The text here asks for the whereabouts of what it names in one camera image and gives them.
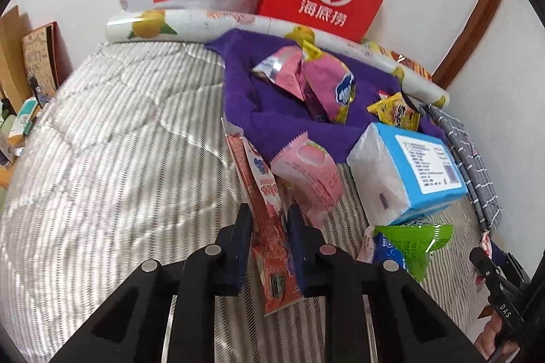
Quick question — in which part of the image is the blue snack packet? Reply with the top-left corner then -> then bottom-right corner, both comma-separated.
358,224 -> 411,274

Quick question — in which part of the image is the patterned hardcover book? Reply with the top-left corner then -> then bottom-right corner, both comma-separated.
21,21 -> 60,100

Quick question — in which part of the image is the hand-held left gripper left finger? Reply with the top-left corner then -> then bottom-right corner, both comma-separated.
49,203 -> 256,363

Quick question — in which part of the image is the grey checked cloth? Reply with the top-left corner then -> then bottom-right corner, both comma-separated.
419,101 -> 503,232

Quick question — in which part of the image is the teal white box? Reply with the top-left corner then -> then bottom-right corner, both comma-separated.
11,98 -> 41,134

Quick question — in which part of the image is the blue tissue pack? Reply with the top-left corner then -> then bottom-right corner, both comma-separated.
347,122 -> 469,225

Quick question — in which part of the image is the person's right hand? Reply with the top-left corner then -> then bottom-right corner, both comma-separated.
474,314 -> 512,363

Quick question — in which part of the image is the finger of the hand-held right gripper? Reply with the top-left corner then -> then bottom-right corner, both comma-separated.
489,241 -> 531,288
469,247 -> 518,299

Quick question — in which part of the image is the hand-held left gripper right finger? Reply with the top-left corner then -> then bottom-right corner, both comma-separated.
286,205 -> 486,363

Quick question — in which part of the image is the red chips bag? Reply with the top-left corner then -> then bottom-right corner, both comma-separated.
389,50 -> 433,80

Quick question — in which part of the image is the pale pink peach packet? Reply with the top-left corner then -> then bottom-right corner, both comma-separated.
270,133 -> 345,227

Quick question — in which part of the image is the yellow snack packet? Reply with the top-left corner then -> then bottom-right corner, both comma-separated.
367,92 -> 422,131

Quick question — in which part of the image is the wooden headboard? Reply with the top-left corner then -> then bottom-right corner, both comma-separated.
0,5 -> 32,112

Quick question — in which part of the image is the lemon print wallpaper roll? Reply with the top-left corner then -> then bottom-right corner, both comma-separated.
106,7 -> 450,108

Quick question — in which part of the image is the pink packet with silver end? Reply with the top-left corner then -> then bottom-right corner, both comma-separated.
251,46 -> 316,102

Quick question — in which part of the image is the brown wooden door frame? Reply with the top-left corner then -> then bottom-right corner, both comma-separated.
430,0 -> 512,91

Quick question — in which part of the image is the red white long packet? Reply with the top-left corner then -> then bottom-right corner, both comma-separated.
225,122 -> 305,317

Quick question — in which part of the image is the purple fabric bag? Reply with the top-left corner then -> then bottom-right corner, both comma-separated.
204,29 -> 448,163

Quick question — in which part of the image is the pink green snack packet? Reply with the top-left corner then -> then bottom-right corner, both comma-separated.
298,40 -> 356,125

